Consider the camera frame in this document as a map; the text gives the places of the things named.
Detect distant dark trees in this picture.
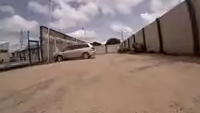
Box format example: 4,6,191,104
89,36,121,47

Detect silver car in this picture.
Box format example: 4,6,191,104
52,42,97,62

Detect brown dirt road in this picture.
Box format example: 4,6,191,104
0,46,200,113

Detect group of pale buildings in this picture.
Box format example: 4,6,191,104
0,39,41,65

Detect distant pale wall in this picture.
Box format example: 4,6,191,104
92,43,122,55

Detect long pale panel wall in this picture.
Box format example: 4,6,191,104
116,0,200,62

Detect wire fence with posts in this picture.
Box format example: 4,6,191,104
0,18,43,73

